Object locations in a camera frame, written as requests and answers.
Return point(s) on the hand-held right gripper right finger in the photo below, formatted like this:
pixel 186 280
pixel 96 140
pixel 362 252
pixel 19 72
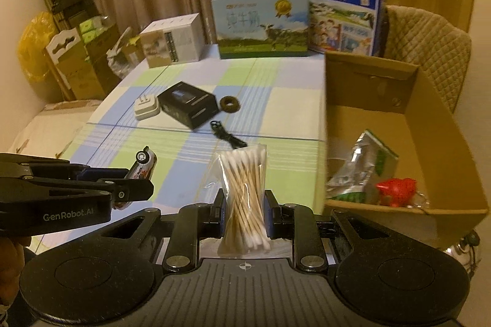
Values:
pixel 268 214

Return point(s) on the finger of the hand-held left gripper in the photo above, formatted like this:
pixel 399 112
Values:
pixel 38 162
pixel 96 189

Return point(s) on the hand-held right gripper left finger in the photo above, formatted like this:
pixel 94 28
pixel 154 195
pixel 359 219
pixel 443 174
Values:
pixel 218 210

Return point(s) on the bag of cotton swabs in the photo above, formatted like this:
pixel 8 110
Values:
pixel 243 189

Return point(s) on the white toy car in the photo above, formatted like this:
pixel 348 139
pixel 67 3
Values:
pixel 144 162

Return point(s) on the green leaf foil packet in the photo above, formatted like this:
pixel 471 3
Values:
pixel 360 166

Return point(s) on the red toy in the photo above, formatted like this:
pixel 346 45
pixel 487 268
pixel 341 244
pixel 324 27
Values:
pixel 395 191

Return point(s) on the brown cardboard box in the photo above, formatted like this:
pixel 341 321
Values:
pixel 445 158

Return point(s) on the person's left hand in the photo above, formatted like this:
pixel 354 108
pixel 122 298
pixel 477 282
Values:
pixel 9 261

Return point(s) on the checked tablecloth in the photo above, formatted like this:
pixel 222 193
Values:
pixel 161 143

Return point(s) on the white plug charger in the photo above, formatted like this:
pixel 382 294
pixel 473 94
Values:
pixel 145 110

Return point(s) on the brown carton with white flap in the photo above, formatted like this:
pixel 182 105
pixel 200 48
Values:
pixel 73 70

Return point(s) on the yellow plastic bag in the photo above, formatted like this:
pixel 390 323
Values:
pixel 36 51

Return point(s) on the small black product box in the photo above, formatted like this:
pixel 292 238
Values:
pixel 184 102

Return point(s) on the white plastic bag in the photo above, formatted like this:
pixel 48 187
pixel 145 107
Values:
pixel 117 54

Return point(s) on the small brown carton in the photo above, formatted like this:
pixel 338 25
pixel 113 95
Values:
pixel 132 56

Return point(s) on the white appliance box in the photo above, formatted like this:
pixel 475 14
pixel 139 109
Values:
pixel 180 39

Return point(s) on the green milk gift box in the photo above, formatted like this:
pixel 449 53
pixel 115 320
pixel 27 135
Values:
pixel 249 24

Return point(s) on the blue milk carton box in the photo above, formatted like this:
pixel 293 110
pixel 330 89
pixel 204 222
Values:
pixel 337 12

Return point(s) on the quilted beige cover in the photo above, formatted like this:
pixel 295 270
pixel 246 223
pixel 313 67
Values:
pixel 429 43

